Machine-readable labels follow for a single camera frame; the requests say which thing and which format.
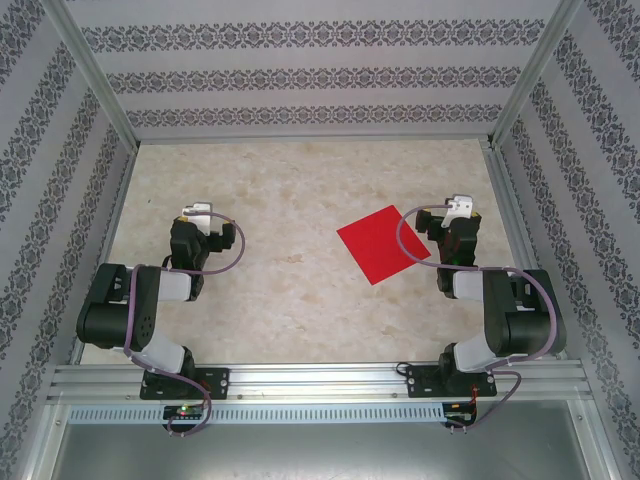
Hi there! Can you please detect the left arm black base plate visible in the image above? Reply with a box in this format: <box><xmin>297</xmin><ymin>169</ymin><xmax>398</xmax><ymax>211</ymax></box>
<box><xmin>138</xmin><ymin>366</ymin><xmax>232</xmax><ymax>401</ymax></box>

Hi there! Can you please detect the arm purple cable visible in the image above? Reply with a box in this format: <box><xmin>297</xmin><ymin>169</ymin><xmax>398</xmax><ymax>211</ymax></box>
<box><xmin>396</xmin><ymin>202</ymin><xmax>562</xmax><ymax>437</ymax></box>
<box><xmin>122</xmin><ymin>211</ymin><xmax>247</xmax><ymax>439</ymax></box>

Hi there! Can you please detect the grey metal sheet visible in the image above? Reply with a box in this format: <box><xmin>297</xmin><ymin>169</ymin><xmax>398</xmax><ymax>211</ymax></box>
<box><xmin>27</xmin><ymin>399</ymin><xmax>616</xmax><ymax>480</ymax></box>

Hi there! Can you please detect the aluminium frame post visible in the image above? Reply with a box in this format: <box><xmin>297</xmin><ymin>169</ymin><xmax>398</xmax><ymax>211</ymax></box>
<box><xmin>42</xmin><ymin>0</ymin><xmax>140</xmax><ymax>149</ymax></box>
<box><xmin>488</xmin><ymin>0</ymin><xmax>585</xmax><ymax>149</ymax></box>

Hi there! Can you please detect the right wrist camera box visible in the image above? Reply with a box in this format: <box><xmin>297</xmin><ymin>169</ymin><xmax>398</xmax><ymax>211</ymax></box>
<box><xmin>442</xmin><ymin>194</ymin><xmax>475</xmax><ymax>229</ymax></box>

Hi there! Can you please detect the red paper sheet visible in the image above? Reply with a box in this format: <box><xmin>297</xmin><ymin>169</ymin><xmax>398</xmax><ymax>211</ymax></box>
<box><xmin>335</xmin><ymin>204</ymin><xmax>433</xmax><ymax>287</ymax></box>

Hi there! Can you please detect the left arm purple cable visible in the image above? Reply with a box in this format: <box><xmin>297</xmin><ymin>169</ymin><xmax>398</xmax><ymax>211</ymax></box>
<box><xmin>122</xmin><ymin>211</ymin><xmax>247</xmax><ymax>439</ymax></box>

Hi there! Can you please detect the aluminium frame cross beam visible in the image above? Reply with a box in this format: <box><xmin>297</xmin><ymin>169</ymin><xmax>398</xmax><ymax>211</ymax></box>
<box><xmin>134</xmin><ymin>132</ymin><xmax>496</xmax><ymax>147</ymax></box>

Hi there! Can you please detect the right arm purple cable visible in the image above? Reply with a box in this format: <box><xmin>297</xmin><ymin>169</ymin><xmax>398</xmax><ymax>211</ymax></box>
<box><xmin>396</xmin><ymin>202</ymin><xmax>562</xmax><ymax>437</ymax></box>

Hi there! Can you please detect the aluminium mounting rail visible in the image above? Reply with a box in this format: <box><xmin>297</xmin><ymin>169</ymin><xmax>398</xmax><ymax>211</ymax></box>
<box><xmin>47</xmin><ymin>360</ymin><xmax>595</xmax><ymax>407</ymax></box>

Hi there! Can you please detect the slotted cable duct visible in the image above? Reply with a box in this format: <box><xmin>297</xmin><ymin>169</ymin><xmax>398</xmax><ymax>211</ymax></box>
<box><xmin>66</xmin><ymin>402</ymin><xmax>447</xmax><ymax>426</ymax></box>

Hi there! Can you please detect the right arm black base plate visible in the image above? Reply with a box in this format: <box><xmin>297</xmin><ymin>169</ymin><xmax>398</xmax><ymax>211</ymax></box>
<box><xmin>404</xmin><ymin>363</ymin><xmax>499</xmax><ymax>400</ymax></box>

